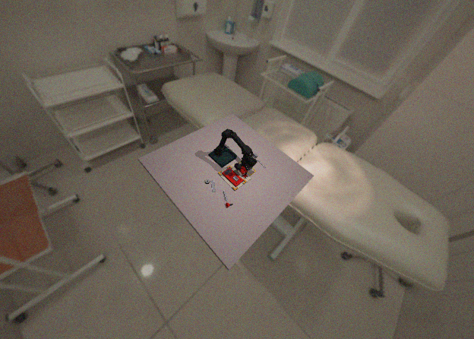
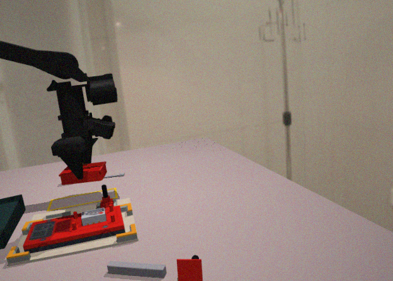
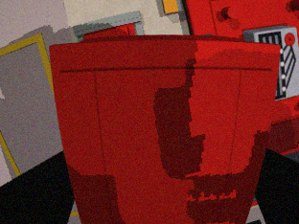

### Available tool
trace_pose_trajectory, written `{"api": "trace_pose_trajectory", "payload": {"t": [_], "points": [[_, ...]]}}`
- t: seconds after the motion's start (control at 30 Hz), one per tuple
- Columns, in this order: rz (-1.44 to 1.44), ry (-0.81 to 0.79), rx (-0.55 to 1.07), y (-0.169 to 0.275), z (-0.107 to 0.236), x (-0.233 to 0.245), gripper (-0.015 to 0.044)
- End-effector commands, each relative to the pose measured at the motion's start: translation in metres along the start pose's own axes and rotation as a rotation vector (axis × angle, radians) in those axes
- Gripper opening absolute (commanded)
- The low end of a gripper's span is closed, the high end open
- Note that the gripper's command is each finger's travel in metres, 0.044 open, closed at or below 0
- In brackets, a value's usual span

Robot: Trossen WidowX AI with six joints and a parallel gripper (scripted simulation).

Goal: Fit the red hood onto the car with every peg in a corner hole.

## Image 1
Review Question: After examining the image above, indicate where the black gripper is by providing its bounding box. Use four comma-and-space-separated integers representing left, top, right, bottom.
234, 159, 248, 171

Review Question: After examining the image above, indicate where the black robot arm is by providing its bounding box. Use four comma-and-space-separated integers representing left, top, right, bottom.
214, 129, 257, 171

